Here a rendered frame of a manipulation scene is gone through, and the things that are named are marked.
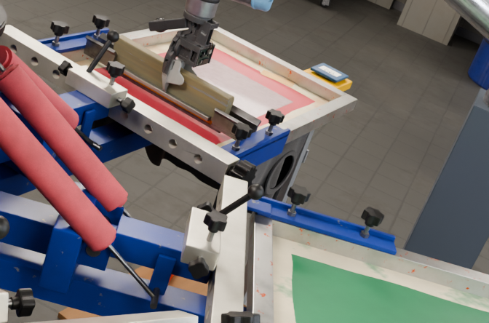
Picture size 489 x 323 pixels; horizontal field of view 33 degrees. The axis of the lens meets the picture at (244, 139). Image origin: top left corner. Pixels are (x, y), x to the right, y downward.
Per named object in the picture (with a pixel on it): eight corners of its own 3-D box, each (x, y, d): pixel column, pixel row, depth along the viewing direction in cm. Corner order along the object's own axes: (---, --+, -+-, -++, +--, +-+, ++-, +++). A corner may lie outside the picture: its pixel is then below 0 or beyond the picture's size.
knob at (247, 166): (228, 178, 180) (239, 149, 177) (249, 191, 178) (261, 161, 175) (210, 188, 174) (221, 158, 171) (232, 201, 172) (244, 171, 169)
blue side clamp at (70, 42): (100, 50, 231) (107, 28, 228) (114, 58, 229) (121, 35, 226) (23, 66, 206) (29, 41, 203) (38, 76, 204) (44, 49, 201)
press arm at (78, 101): (87, 105, 187) (93, 85, 185) (108, 117, 185) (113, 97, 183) (33, 120, 172) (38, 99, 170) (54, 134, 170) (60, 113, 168)
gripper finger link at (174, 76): (173, 100, 202) (187, 65, 199) (154, 89, 204) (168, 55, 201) (180, 100, 205) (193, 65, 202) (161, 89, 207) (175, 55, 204)
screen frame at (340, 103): (199, 29, 271) (202, 18, 269) (353, 110, 250) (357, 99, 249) (26, 64, 205) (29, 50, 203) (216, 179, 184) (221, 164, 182)
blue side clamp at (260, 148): (265, 144, 211) (274, 120, 208) (281, 153, 210) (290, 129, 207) (201, 174, 186) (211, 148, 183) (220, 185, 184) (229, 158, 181)
